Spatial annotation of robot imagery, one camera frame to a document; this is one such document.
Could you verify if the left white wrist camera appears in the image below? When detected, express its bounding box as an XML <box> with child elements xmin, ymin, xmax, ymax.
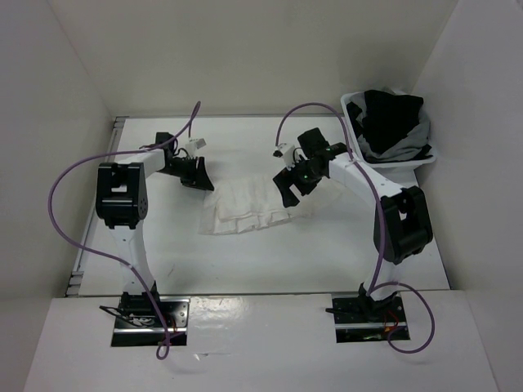
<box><xmin>185</xmin><ymin>138</ymin><xmax>207</xmax><ymax>155</ymax></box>

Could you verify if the white pleated skirt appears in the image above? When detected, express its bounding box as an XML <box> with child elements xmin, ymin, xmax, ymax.
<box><xmin>199</xmin><ymin>175</ymin><xmax>320</xmax><ymax>235</ymax></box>

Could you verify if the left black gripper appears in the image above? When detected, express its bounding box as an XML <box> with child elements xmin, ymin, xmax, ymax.
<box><xmin>159</xmin><ymin>155</ymin><xmax>214</xmax><ymax>191</ymax></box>

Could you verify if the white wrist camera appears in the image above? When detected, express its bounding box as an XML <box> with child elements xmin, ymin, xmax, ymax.
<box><xmin>185</xmin><ymin>138</ymin><xmax>207</xmax><ymax>155</ymax></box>
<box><xmin>273</xmin><ymin>143</ymin><xmax>297</xmax><ymax>170</ymax></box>

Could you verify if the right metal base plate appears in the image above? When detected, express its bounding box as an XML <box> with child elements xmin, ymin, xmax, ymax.
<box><xmin>325</xmin><ymin>293</ymin><xmax>410</xmax><ymax>343</ymax></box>

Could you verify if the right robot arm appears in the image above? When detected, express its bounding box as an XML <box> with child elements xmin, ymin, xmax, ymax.
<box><xmin>273</xmin><ymin>128</ymin><xmax>433</xmax><ymax>322</ymax></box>

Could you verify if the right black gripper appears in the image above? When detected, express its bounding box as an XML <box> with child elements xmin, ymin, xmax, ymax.
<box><xmin>274</xmin><ymin>154</ymin><xmax>324</xmax><ymax>207</ymax></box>

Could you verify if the white plastic basket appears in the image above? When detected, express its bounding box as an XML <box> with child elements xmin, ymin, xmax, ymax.
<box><xmin>340</xmin><ymin>91</ymin><xmax>438</xmax><ymax>172</ymax></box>

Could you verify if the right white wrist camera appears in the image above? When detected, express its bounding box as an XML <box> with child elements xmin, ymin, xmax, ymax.
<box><xmin>273</xmin><ymin>143</ymin><xmax>297</xmax><ymax>170</ymax></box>

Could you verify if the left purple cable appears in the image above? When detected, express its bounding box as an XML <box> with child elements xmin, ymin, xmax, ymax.
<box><xmin>47</xmin><ymin>100</ymin><xmax>202</xmax><ymax>360</ymax></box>

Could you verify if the black skirt in basket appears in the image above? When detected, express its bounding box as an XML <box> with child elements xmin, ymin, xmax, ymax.
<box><xmin>346</xmin><ymin>87</ymin><xmax>434</xmax><ymax>161</ymax></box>

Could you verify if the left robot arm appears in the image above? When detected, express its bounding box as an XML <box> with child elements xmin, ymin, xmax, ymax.
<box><xmin>96</xmin><ymin>132</ymin><xmax>214</xmax><ymax>327</ymax></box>

